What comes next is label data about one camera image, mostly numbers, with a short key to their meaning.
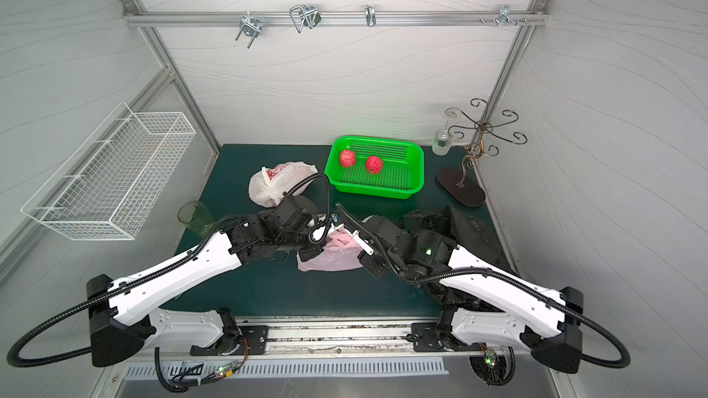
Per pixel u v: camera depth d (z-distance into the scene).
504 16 0.76
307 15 0.77
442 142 0.95
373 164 1.07
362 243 0.60
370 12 0.72
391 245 0.49
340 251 0.75
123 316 0.39
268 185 0.94
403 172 1.11
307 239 0.60
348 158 1.11
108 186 0.68
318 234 0.61
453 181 1.08
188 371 0.71
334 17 0.78
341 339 0.75
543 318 0.40
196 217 0.95
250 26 0.76
